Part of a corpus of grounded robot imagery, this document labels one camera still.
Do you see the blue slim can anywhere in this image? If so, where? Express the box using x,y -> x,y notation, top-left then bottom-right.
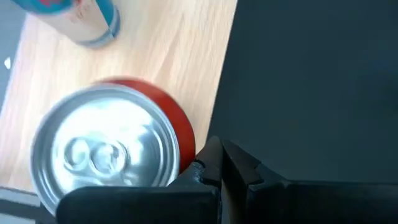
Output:
11,0 -> 121,49

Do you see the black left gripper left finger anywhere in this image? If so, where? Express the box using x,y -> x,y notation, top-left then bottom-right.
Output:
55,136 -> 223,224

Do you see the wooden shelf with black legs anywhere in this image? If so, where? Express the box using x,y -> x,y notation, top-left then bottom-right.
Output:
0,0 -> 239,194

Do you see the red soda can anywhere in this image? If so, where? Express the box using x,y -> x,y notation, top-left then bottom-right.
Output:
30,77 -> 197,217

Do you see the black table mat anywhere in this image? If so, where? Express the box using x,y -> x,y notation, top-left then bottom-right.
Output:
206,0 -> 398,184

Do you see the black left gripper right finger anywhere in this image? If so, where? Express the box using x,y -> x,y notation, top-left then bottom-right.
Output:
221,139 -> 398,224

